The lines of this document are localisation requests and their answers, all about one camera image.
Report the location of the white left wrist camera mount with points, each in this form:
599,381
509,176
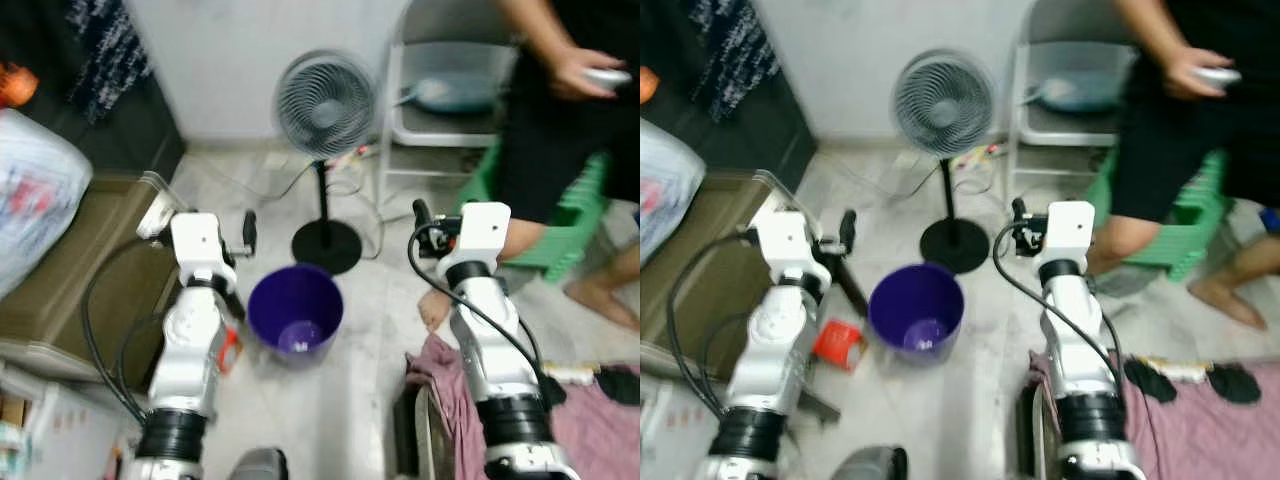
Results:
783,240
195,240

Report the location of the navy white patterned cloth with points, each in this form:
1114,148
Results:
735,50
105,50

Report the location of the person's bare right forearm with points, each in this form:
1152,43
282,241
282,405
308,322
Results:
535,30
1150,30

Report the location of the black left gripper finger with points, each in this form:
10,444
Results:
848,230
250,230

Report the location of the pale blue pouch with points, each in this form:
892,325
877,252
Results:
455,92
1080,92

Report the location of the black rod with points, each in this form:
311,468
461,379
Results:
235,295
850,288

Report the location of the green plastic stool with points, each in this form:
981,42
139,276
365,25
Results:
1190,245
565,245

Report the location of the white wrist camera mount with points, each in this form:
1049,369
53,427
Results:
195,240
485,232
783,240
1068,232

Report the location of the pink cartoon print blanket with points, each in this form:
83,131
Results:
590,440
1200,440

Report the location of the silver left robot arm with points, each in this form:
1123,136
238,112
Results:
190,345
775,345

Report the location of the white power strip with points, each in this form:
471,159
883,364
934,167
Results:
352,155
975,157

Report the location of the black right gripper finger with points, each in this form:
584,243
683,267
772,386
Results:
422,214
1019,212

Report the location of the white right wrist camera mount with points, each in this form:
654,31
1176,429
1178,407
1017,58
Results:
1068,232
485,232

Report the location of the grey left robot leg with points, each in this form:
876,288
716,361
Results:
870,465
260,466

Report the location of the grey pedestal fan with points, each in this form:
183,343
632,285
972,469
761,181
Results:
325,105
945,100

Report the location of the person's bare left leg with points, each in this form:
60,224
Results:
600,295
1230,295

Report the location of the orange snack packet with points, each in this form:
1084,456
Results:
838,345
230,350

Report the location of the brown plastic storage box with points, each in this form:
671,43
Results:
700,270
70,270

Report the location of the purple plastic bucket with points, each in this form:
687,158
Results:
915,295
295,300

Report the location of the person's right hand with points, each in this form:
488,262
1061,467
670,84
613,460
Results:
1190,72
572,72

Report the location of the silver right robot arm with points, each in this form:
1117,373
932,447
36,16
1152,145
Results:
495,345
1080,345

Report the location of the white handheld controller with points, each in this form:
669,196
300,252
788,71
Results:
1228,76
615,77

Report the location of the person in black clothes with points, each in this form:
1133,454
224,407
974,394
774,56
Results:
560,150
1190,150

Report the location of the dark wooden cabinet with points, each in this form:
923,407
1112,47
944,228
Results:
150,140
790,130

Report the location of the white plastic drawer unit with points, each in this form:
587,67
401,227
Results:
60,430
665,430

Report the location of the white printed plastic bag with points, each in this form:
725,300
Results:
665,190
40,200

